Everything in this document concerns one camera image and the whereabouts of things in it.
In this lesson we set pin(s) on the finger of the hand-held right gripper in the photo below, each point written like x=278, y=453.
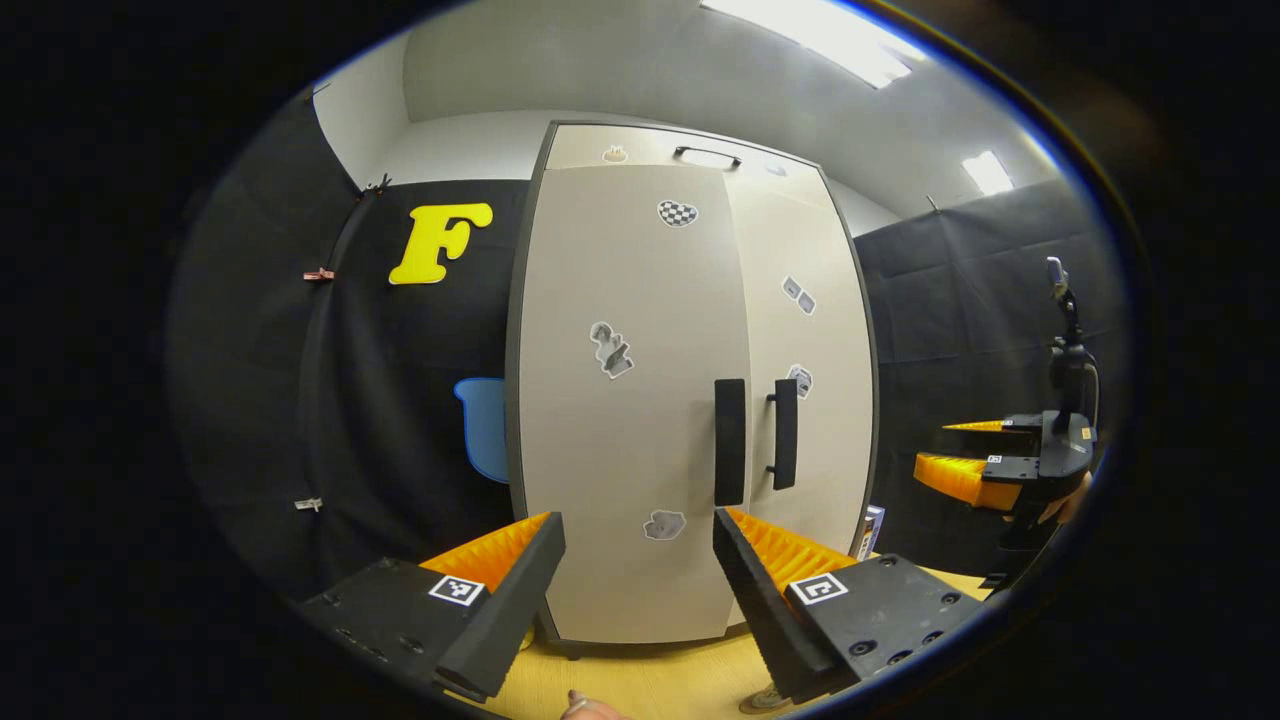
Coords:
x=1010, y=470
x=1020, y=425

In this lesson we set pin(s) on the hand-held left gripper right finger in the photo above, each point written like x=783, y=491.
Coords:
x=760, y=610

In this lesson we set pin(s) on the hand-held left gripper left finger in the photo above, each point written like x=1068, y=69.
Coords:
x=510, y=620

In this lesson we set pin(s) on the round brown coaster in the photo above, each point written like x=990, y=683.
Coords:
x=762, y=702

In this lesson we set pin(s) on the white cabinet door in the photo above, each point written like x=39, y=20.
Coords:
x=820, y=340
x=640, y=450

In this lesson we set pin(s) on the grey white cabinet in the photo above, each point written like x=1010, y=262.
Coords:
x=540, y=400

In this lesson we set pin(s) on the beige cabinet drawer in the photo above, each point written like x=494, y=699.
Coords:
x=580, y=148

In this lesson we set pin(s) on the small printed box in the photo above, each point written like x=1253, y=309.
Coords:
x=872, y=532

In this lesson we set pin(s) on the black backdrop cloth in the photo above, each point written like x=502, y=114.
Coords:
x=950, y=300
x=400, y=400

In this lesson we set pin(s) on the small ceiling light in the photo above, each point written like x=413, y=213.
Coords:
x=988, y=173

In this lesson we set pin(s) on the long ceiling light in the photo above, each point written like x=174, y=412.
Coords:
x=810, y=35

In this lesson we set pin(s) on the dark clip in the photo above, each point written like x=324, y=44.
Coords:
x=375, y=186

